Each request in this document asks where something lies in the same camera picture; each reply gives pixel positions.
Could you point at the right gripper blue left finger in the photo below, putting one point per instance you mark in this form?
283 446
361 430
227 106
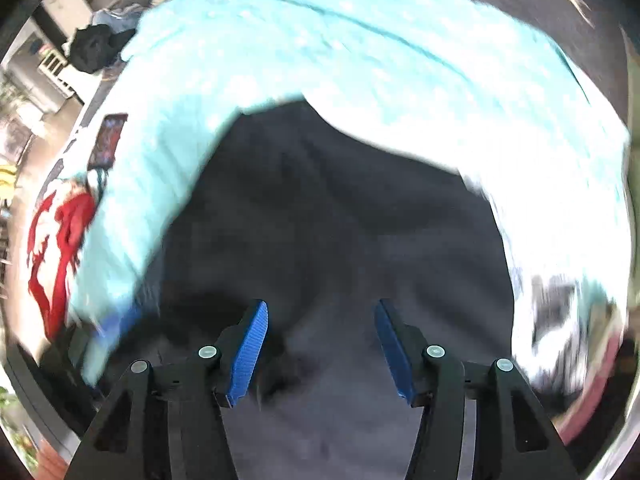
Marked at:
239 347

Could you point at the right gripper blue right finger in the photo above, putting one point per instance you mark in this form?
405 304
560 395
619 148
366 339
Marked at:
402 346

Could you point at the dark navy t-shirt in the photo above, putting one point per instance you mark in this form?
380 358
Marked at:
321 227

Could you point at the folded clothes stack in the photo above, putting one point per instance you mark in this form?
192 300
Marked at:
565 336

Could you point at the black clothes heap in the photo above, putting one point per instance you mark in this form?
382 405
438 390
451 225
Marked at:
96 47

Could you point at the red white patterned garment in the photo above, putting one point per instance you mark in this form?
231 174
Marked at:
54 241

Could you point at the turquoise star quilt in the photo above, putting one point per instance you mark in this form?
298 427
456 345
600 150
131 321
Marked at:
456 83

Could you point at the white radiator cover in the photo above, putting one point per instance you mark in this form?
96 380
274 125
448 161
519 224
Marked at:
51 66

